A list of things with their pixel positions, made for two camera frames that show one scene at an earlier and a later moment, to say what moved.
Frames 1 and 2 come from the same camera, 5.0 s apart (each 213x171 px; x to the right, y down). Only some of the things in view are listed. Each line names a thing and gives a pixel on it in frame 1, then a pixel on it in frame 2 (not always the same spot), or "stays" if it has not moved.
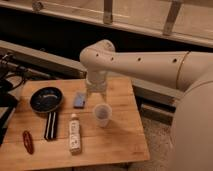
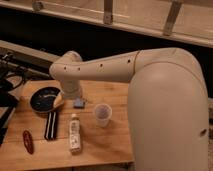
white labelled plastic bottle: (74, 135) stays
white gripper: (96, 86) → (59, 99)
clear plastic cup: (103, 112) stays
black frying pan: (47, 99) stays
